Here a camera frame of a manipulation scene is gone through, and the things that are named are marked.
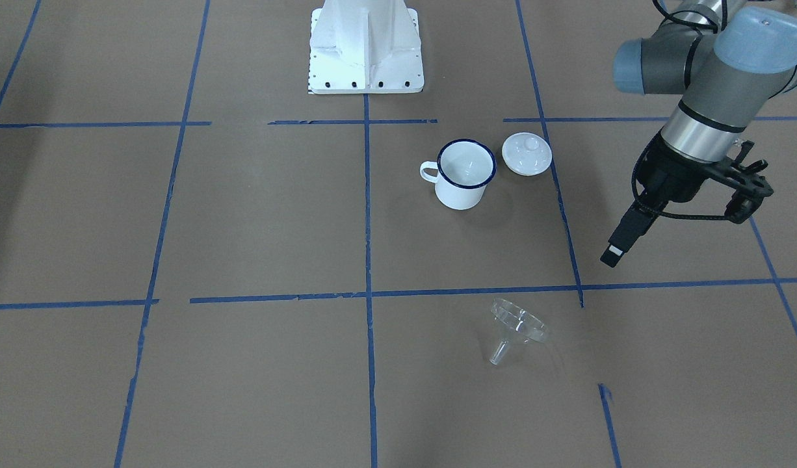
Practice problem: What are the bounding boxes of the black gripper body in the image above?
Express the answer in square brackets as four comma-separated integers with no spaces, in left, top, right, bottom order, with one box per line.
[634,133,708,218]

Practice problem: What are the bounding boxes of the white enamel mug blue rim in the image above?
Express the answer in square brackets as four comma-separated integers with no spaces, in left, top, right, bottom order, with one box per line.
[419,138,497,211]

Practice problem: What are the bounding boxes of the white mug lid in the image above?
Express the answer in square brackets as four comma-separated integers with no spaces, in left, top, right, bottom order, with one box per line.
[501,131,553,177]

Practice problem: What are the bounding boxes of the clear glass funnel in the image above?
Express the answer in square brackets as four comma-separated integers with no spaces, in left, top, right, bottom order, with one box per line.
[490,297,550,365]

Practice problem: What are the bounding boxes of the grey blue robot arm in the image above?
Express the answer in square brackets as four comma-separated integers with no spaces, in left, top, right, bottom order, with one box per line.
[601,1,797,267]

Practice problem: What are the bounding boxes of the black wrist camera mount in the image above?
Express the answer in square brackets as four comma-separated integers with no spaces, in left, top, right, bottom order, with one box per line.
[699,141,775,224]

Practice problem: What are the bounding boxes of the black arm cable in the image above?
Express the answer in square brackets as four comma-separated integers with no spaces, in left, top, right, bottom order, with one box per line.
[631,133,757,222]

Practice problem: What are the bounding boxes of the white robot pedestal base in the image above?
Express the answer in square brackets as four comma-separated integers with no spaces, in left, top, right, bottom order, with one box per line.
[307,1,425,95]

